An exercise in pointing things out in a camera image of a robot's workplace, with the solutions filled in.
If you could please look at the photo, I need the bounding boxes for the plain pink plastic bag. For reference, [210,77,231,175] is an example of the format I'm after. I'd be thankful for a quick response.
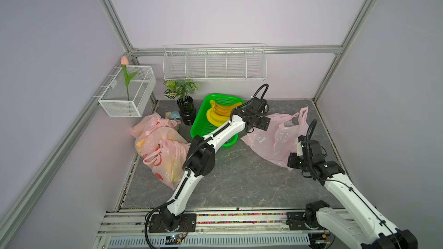
[241,107,309,171]

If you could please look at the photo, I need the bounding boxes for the pink peach printed bag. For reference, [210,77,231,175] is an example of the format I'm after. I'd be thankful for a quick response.
[143,139,190,190]

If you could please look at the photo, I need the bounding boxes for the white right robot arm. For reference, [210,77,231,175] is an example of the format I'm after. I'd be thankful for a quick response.
[288,136,418,249]

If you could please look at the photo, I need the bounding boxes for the yellow banana bunch in basket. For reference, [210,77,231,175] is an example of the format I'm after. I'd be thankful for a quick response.
[207,100,242,127]

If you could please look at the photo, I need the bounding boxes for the green plastic basket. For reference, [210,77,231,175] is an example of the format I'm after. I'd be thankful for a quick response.
[190,93,244,138]

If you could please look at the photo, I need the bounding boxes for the black ceramic vase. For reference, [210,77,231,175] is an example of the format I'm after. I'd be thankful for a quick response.
[177,96,197,126]

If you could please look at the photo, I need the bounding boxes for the green variegated artificial plant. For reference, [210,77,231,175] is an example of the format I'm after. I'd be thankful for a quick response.
[163,80,201,106]

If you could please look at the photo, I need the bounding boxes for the artificial pink tulip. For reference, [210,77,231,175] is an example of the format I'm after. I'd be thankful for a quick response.
[121,56,137,100]

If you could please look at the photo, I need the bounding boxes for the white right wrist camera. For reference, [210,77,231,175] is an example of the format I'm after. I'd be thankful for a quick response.
[296,136,309,159]

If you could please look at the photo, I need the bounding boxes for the white wire wall shelf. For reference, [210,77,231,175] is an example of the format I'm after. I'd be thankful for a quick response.
[163,44,267,81]

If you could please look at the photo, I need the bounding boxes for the white wire wall basket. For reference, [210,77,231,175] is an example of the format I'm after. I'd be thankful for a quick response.
[98,65,156,118]

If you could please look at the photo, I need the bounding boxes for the black corrugated cable conduit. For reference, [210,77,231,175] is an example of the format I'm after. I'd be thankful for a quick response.
[144,83,270,249]

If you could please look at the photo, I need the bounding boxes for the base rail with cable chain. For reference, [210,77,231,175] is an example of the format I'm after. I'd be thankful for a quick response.
[93,207,346,249]

